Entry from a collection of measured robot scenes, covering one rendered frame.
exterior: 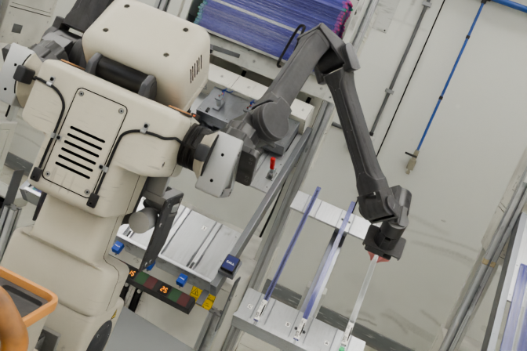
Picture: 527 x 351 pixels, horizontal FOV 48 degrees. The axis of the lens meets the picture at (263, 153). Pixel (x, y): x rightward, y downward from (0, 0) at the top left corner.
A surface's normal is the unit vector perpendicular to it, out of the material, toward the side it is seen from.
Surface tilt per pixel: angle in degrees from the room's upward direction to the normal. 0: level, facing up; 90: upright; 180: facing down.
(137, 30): 48
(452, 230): 90
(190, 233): 43
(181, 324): 90
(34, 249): 82
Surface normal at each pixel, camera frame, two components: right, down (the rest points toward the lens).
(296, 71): 0.67, -0.32
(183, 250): 0.10, -0.63
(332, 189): -0.26, 0.06
